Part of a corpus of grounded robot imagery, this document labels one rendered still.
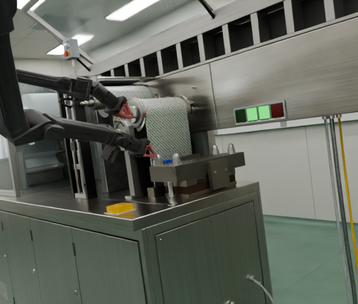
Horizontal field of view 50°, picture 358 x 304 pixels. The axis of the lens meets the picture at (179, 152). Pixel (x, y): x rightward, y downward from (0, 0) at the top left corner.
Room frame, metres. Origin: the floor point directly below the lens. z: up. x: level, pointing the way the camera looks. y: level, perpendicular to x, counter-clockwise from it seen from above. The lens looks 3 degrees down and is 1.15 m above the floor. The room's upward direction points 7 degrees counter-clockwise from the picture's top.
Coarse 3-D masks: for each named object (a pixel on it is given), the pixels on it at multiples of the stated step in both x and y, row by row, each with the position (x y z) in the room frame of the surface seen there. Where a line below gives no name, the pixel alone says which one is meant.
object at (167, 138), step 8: (184, 120) 1.71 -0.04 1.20; (152, 128) 1.59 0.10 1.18; (160, 128) 1.62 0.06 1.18; (168, 128) 1.65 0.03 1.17; (176, 128) 1.68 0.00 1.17; (184, 128) 1.71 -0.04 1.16; (152, 136) 1.59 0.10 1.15; (160, 136) 1.62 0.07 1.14; (168, 136) 1.64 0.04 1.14; (176, 136) 1.67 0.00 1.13; (184, 136) 1.71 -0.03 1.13; (152, 144) 1.59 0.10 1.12; (160, 144) 1.61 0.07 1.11; (168, 144) 1.64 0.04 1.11; (176, 144) 1.67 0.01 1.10; (184, 144) 1.70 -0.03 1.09; (160, 152) 1.61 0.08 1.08; (168, 152) 1.64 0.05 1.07; (176, 152) 1.67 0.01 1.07; (184, 152) 1.70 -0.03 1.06; (152, 160) 1.58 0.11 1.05
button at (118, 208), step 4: (116, 204) 1.35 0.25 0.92; (120, 204) 1.34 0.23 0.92; (124, 204) 1.33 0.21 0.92; (128, 204) 1.33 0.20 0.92; (132, 204) 1.34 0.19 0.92; (108, 208) 1.33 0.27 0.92; (112, 208) 1.32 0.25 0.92; (116, 208) 1.30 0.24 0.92; (120, 208) 1.31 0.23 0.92; (124, 208) 1.32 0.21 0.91; (128, 208) 1.33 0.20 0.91; (132, 208) 1.34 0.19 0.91; (112, 212) 1.32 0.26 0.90; (116, 212) 1.30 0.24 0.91; (120, 212) 1.30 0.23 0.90
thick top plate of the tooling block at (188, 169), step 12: (204, 156) 1.69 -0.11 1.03; (216, 156) 1.59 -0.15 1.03; (228, 156) 1.59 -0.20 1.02; (240, 156) 1.64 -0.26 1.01; (156, 168) 1.48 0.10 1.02; (168, 168) 1.43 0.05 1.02; (180, 168) 1.41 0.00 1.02; (192, 168) 1.45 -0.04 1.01; (204, 168) 1.50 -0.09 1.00; (228, 168) 1.59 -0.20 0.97; (156, 180) 1.49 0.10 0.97; (168, 180) 1.43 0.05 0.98; (180, 180) 1.41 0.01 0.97
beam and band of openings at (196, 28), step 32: (256, 0) 1.51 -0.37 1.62; (288, 0) 1.41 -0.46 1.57; (320, 0) 1.39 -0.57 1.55; (352, 0) 1.31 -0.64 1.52; (192, 32) 1.78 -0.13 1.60; (224, 32) 1.64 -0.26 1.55; (256, 32) 1.52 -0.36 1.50; (288, 32) 1.42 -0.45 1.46; (96, 64) 2.45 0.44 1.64; (128, 64) 2.21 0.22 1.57; (160, 64) 1.98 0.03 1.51; (192, 64) 1.90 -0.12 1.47
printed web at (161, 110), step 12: (120, 96) 1.79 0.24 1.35; (132, 96) 1.83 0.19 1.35; (144, 96) 1.88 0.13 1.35; (156, 108) 1.62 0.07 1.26; (168, 108) 1.66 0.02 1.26; (180, 108) 1.71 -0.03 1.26; (108, 120) 1.90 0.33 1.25; (120, 120) 1.78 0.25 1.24; (156, 120) 1.61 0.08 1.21; (168, 120) 1.65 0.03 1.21; (180, 120) 1.70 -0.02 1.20; (144, 132) 1.71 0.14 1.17; (120, 156) 1.93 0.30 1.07; (108, 168) 1.88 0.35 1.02; (120, 168) 1.92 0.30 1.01; (108, 180) 1.87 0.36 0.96; (120, 180) 1.91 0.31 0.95
